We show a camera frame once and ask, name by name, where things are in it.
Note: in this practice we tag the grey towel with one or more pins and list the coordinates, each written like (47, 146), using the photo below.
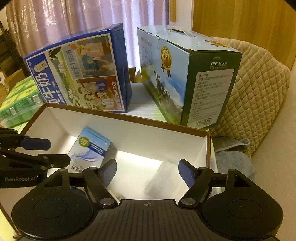
(231, 162)

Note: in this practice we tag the white green milk carton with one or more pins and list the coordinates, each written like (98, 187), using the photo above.
(208, 92)

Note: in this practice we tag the pink curtain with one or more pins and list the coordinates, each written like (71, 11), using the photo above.
(69, 14)

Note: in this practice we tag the brown cardboard box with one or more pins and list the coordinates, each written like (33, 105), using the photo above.
(150, 143)

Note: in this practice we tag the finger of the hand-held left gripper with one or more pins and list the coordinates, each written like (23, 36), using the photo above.
(39, 143)
(55, 161)

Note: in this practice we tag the green shrink-wrapped carton pack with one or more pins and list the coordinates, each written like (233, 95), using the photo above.
(20, 104)

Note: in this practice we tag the clear plastic packet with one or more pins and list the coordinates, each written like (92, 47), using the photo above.
(161, 180)

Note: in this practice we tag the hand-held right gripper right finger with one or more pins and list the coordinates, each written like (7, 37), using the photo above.
(185, 173)

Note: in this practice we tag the beige quilted sofa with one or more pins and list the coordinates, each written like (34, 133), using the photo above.
(254, 92)

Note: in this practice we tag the cardboard boxes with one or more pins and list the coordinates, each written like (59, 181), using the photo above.
(13, 78)

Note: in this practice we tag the blue milk carton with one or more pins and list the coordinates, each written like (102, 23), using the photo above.
(76, 69)

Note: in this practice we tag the blue white medicine box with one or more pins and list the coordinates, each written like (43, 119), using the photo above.
(92, 143)

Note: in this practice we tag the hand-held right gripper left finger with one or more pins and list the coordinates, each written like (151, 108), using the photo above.
(108, 172)

